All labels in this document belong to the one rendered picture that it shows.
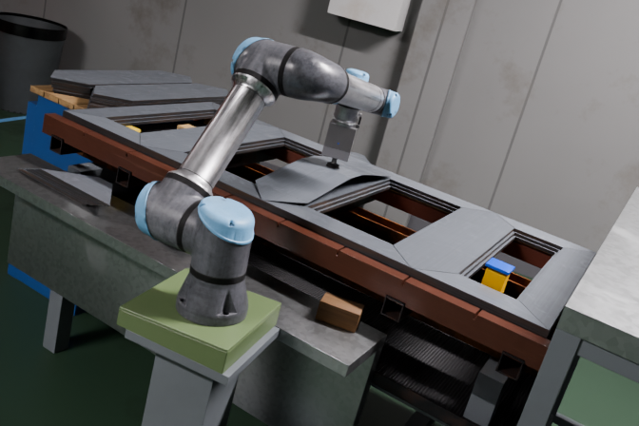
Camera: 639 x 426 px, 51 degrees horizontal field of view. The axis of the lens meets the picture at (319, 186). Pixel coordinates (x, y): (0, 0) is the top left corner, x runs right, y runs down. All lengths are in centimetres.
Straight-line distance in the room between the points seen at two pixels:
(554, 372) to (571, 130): 315
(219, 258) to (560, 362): 65
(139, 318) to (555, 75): 325
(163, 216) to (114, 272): 70
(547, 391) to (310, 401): 75
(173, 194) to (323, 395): 66
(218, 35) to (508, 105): 201
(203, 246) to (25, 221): 109
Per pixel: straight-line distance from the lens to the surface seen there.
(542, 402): 121
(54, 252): 227
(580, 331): 115
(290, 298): 169
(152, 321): 140
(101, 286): 215
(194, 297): 139
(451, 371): 188
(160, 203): 142
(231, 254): 135
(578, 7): 421
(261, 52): 156
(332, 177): 200
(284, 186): 189
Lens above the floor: 144
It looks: 17 degrees down
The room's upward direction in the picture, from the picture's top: 15 degrees clockwise
